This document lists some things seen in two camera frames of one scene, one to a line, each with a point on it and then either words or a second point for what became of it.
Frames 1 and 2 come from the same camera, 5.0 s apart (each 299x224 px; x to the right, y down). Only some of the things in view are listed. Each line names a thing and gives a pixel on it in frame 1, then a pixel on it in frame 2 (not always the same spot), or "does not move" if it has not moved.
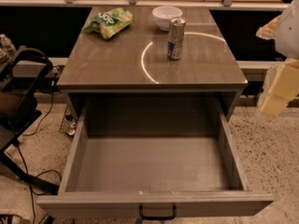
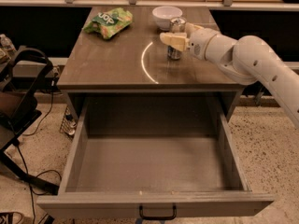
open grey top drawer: x=155 y=152 does not move
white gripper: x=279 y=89 to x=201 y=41
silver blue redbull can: x=177 y=26 does not move
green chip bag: x=107 y=23 does not move
